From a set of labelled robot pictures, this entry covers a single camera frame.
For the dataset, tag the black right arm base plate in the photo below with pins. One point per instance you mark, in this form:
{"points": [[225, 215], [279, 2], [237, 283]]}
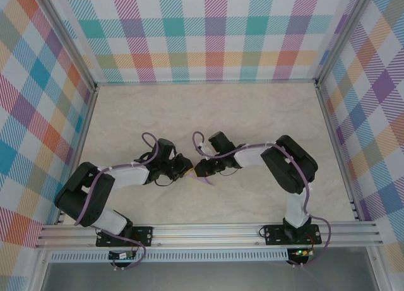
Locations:
{"points": [[271, 237]]}

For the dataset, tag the grey metal panel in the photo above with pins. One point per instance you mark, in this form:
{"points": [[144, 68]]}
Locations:
{"points": [[205, 278]]}

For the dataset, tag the aluminium frame post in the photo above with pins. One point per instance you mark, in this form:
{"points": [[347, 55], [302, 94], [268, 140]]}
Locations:
{"points": [[66, 41], [343, 35]]}

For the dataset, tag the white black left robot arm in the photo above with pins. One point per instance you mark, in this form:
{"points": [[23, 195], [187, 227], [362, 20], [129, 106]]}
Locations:
{"points": [[129, 177]]}

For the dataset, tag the small dark circuit board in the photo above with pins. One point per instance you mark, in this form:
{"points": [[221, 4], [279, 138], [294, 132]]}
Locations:
{"points": [[121, 256]]}

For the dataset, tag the circuit board with green light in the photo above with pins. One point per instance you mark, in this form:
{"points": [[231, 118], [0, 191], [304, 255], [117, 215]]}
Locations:
{"points": [[301, 252]]}

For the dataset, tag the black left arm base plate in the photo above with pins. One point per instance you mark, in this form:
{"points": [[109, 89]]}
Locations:
{"points": [[143, 235]]}

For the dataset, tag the aluminium table edge rail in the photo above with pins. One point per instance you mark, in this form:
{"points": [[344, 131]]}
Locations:
{"points": [[79, 152], [338, 152]]}

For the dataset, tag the thin aluminium wall rail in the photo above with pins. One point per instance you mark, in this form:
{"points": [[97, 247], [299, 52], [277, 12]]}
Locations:
{"points": [[205, 82]]}

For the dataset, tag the long aluminium mounting rail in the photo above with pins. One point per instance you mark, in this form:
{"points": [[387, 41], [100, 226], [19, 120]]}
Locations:
{"points": [[205, 235]]}

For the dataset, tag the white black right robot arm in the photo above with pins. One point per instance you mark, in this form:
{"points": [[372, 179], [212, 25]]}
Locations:
{"points": [[249, 158]]}

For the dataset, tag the purple paper sheet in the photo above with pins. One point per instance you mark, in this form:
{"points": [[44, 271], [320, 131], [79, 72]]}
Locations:
{"points": [[207, 181]]}

